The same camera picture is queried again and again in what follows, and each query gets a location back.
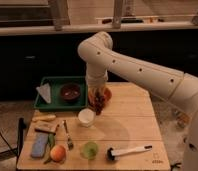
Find dark grape bunch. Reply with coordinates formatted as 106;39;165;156
94;89;105;115

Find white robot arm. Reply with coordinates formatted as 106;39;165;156
77;32;198;171

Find white paper cup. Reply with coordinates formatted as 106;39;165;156
78;108;95;127

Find green plastic cup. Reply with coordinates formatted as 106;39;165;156
81;141;99;160

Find orange bowl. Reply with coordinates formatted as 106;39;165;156
88;86;112;106

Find dark red bowl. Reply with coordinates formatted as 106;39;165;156
60;83;81;102

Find green plastic tray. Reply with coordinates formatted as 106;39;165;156
34;76;88;112

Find metal fork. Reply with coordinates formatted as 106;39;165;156
63;120;74;150

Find green bean pod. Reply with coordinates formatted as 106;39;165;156
43;133;55;164

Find orange peach fruit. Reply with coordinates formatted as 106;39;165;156
50;145;66;162

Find blue sponge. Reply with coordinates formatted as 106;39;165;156
31;133;48;158

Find white handled dish brush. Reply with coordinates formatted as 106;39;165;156
106;145;153;161

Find black table side bracket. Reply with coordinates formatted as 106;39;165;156
16;118;27;159

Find black cable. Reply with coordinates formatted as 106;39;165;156
0;115;19;158

